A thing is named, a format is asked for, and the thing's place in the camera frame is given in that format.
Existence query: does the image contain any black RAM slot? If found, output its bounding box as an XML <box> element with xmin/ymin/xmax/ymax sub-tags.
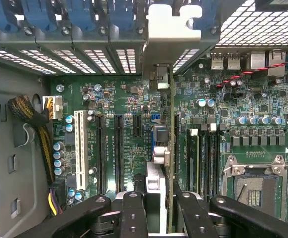
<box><xmin>209</xmin><ymin>125</ymin><xmax>220</xmax><ymax>196</ymax></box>
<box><xmin>200</xmin><ymin>125</ymin><xmax>210</xmax><ymax>196</ymax></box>

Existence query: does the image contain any CPU socket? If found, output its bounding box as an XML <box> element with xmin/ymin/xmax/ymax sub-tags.
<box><xmin>222</xmin><ymin>154</ymin><xmax>288</xmax><ymax>220</ymax></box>

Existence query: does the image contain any white PCI expansion slot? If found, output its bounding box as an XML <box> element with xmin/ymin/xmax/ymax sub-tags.
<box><xmin>73</xmin><ymin>110</ymin><xmax>89</xmax><ymax>191</ymax></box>

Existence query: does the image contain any short black expansion slot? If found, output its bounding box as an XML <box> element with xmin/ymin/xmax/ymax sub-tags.
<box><xmin>133</xmin><ymin>114</ymin><xmax>143</xmax><ymax>139</ymax></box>

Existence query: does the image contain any blue expansion slot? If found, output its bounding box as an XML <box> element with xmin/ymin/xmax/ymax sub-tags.
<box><xmin>150</xmin><ymin>113</ymin><xmax>161</xmax><ymax>149</ymax></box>

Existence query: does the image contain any green motherboard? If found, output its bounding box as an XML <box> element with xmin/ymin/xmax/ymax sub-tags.
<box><xmin>48</xmin><ymin>51</ymin><xmax>288</xmax><ymax>224</ymax></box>

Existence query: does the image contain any white power connector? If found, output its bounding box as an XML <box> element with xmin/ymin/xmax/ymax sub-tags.
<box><xmin>42</xmin><ymin>95</ymin><xmax>63</xmax><ymax>121</ymax></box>

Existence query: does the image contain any open black PC case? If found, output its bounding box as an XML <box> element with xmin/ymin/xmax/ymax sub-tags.
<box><xmin>0</xmin><ymin>0</ymin><xmax>288</xmax><ymax>238</ymax></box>

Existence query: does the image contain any silver USB port block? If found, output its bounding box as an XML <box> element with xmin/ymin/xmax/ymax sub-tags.
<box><xmin>210</xmin><ymin>51</ymin><xmax>242</xmax><ymax>70</ymax></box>

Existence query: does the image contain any silver Ethernet port block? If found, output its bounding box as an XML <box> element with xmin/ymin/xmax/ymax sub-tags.
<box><xmin>250</xmin><ymin>50</ymin><xmax>287</xmax><ymax>77</ymax></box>

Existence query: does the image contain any yellow purple wire bundle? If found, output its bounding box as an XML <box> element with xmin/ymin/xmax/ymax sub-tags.
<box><xmin>47</xmin><ymin>179</ymin><xmax>67</xmax><ymax>216</ymax></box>

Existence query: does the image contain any braided yellow black cable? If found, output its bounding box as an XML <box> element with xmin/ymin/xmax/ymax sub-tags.
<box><xmin>7</xmin><ymin>95</ymin><xmax>56</xmax><ymax>185</ymax></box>

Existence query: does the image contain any red black twisted wire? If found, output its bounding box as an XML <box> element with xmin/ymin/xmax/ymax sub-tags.
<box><xmin>216</xmin><ymin>56</ymin><xmax>288</xmax><ymax>89</ymax></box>

